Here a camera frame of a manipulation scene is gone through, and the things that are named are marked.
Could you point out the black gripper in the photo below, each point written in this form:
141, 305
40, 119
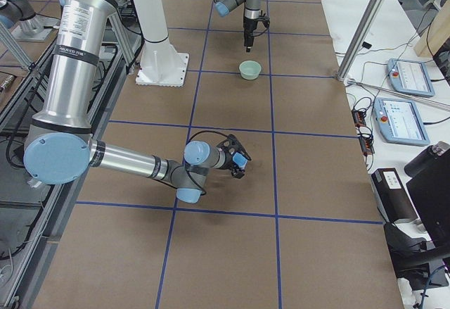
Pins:
230, 161
248, 28

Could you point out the light green ceramic bowl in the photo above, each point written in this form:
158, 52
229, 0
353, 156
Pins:
250, 70

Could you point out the black water bottle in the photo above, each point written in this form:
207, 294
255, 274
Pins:
426, 158

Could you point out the aluminium frame post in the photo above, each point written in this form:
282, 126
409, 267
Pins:
359, 36

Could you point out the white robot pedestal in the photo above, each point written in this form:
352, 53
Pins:
160, 63

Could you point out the black power adapter box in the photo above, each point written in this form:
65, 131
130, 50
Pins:
393, 200

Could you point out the aluminium side frame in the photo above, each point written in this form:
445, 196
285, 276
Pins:
26, 203

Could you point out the far teach pendant tablet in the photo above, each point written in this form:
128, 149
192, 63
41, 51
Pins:
410, 77

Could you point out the small black square device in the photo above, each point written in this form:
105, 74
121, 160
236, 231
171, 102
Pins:
366, 45

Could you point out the thin metal rod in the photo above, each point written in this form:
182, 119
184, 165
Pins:
419, 99

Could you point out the teach pendant tablet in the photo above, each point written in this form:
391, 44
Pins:
410, 77
399, 122

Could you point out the black computer monitor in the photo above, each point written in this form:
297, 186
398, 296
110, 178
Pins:
429, 191

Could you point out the near teach pendant tablet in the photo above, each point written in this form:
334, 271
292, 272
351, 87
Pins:
399, 122

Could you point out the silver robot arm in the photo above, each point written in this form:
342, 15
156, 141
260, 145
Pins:
251, 9
60, 146

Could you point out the light blue plastic cup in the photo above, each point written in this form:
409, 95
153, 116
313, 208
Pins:
240, 160

